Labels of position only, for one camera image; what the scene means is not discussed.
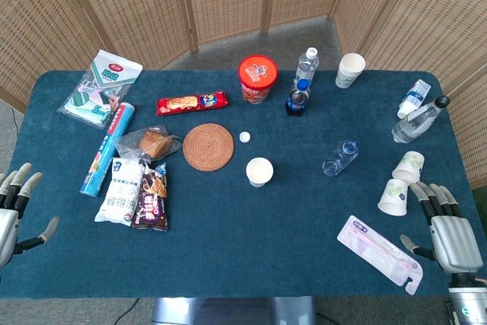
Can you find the blue plastic wrap roll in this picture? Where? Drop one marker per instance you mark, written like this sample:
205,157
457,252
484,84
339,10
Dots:
106,150

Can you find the bread in clear bag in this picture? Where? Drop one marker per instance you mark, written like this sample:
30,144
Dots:
154,144

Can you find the red biscuit pack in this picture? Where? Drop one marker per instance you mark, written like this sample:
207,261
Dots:
190,103

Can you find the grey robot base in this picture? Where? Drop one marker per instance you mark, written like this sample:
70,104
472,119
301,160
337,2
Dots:
232,311

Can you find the woven folding screen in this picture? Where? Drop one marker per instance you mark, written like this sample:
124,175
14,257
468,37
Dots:
133,5

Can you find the small water bottle blue label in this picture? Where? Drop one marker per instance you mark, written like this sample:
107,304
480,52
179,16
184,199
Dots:
414,96

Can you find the green white dishcloth pack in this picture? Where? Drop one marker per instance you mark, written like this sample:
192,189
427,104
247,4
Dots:
99,85

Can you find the clear water bottle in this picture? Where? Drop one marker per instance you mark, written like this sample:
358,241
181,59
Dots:
339,158

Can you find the brown chocolate snack bag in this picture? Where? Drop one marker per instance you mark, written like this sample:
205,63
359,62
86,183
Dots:
152,199

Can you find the paper cup green leaf print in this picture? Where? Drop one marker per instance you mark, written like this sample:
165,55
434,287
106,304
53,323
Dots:
409,165

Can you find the clear bottle black cap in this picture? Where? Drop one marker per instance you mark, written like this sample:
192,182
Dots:
414,121

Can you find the white detergent bag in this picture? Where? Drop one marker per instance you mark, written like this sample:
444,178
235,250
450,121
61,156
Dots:
118,192

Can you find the white paper cup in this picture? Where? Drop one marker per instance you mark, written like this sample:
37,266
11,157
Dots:
259,171

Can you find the cola bottle blue cap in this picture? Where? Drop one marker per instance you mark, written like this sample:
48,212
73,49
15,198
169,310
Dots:
297,102

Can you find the round woven rattan coaster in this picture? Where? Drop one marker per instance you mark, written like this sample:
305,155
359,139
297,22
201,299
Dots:
208,147

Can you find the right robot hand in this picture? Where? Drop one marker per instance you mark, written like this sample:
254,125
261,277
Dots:
454,241

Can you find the blue table cloth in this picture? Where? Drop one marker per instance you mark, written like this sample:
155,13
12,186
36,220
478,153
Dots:
243,245

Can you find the paper cup blue flower print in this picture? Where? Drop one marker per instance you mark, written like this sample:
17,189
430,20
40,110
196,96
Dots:
393,197

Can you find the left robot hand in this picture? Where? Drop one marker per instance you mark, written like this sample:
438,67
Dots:
9,222

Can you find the stack of paper cups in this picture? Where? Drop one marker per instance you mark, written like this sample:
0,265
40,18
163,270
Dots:
348,72

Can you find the orange instant noodle cup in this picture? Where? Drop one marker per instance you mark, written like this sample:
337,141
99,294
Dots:
257,74

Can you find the clear bottle white cap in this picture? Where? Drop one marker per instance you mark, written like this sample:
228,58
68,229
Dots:
306,66

